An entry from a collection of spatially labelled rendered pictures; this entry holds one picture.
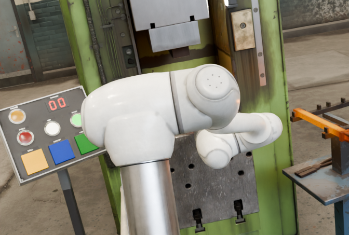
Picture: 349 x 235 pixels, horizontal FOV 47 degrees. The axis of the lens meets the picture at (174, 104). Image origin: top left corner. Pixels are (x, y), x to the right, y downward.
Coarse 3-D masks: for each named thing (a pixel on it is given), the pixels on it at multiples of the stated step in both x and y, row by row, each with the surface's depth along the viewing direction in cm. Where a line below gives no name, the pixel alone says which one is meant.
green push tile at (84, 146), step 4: (76, 136) 151; (80, 136) 152; (84, 136) 152; (76, 140) 151; (80, 140) 151; (84, 140) 152; (88, 140) 152; (80, 144) 151; (84, 144) 151; (88, 144) 152; (92, 144) 152; (80, 148) 150; (84, 148) 151; (88, 148) 151; (92, 148) 152; (96, 148) 152; (80, 152) 150; (84, 152) 150; (88, 152) 151
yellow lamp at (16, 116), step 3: (15, 111) 146; (18, 111) 146; (12, 114) 145; (15, 114) 146; (18, 114) 146; (21, 114) 146; (12, 117) 145; (15, 117) 145; (18, 117) 146; (21, 117) 146; (15, 120) 145; (18, 120) 145; (21, 120) 146
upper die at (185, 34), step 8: (152, 24) 172; (176, 24) 159; (184, 24) 160; (192, 24) 160; (152, 32) 159; (160, 32) 159; (168, 32) 160; (176, 32) 160; (184, 32) 160; (192, 32) 161; (152, 40) 160; (160, 40) 160; (168, 40) 161; (176, 40) 161; (184, 40) 161; (192, 40) 162; (152, 48) 161; (160, 48) 161; (168, 48) 162
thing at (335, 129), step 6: (300, 108) 166; (300, 114) 162; (306, 114) 160; (312, 114) 159; (306, 120) 159; (312, 120) 155; (318, 120) 152; (324, 120) 151; (318, 126) 152; (324, 126) 148; (330, 126) 145; (336, 126) 145; (330, 132) 145; (336, 132) 142; (342, 132) 138; (348, 132) 137; (342, 138) 138; (348, 138) 137
